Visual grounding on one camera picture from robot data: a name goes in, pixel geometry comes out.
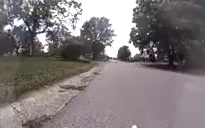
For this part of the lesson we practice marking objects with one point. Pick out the tall round tree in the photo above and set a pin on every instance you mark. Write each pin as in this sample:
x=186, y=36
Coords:
x=97, y=33

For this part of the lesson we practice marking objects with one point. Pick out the robot's own part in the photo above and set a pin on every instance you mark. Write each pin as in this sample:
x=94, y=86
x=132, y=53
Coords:
x=134, y=126

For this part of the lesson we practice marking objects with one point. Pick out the large dark bush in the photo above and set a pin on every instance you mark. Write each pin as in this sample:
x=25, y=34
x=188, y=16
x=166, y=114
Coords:
x=71, y=50

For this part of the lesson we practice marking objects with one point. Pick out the grass lawn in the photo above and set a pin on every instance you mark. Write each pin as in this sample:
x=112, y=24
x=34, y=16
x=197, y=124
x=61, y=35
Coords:
x=26, y=71

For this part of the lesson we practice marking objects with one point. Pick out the pale vehicle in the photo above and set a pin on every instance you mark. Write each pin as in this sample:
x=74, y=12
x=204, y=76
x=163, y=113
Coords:
x=86, y=57

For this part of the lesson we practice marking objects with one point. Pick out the tall spreading tree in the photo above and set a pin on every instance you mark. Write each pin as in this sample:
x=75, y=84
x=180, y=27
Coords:
x=33, y=20

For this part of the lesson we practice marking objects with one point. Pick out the grey asphalt road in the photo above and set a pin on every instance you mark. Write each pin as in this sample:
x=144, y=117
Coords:
x=140, y=96

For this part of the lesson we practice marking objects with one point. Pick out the cracked concrete kerb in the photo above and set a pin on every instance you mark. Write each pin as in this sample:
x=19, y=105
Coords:
x=40, y=101

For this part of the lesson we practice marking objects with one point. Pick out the row of dark trees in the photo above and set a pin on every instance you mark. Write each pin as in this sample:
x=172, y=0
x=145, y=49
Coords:
x=173, y=30

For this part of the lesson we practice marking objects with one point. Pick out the small distant tree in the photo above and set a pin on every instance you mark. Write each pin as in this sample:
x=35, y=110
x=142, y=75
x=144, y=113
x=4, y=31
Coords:
x=124, y=53

